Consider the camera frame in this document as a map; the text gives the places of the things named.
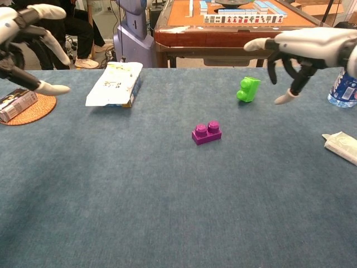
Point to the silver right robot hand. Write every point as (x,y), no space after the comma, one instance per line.
(315,44)

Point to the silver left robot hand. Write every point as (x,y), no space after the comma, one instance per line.
(8,25)

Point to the green toy brick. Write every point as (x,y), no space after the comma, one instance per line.
(248,89)

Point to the purple toy brick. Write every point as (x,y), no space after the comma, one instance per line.
(207,136)

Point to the black tripod stand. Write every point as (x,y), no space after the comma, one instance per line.
(327,12)

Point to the person in black trousers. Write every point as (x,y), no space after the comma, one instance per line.
(46,62)

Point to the blue plastic water bottle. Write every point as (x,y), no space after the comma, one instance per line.
(344,89)

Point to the seated person in dark trousers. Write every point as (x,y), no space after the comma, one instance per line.
(81,30)

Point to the row of face-up mahjong tiles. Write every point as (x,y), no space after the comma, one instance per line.
(242,19)

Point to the small black carton box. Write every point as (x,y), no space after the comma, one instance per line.
(16,104)

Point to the round woven orange coaster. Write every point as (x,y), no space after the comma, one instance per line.
(42,107)

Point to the brown mahjong table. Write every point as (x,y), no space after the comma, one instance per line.
(223,36)

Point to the pale green wipes packet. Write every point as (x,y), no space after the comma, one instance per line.
(343,146)

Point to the white snack bag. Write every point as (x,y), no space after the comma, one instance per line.
(114,83)

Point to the blue felt table cloth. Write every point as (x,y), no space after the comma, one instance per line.
(178,195)

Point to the blue robot pedestal base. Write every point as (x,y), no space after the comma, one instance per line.
(131,42)

